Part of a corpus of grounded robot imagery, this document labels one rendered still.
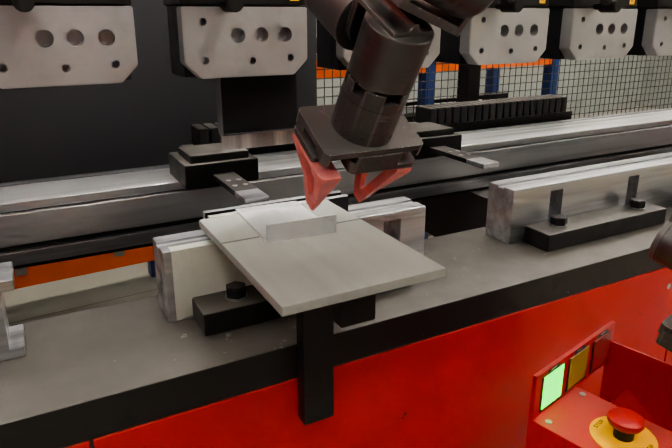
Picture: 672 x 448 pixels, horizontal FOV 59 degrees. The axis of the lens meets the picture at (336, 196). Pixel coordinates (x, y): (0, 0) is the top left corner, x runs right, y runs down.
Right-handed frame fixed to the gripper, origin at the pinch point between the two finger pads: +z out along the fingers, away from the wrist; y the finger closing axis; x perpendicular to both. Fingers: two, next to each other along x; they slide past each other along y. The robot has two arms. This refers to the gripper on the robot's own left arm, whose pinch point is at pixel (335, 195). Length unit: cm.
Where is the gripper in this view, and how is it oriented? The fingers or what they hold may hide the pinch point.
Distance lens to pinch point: 59.8
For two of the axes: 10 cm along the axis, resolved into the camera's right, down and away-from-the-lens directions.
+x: 4.1, 7.1, -5.7
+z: -2.6, 6.9, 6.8
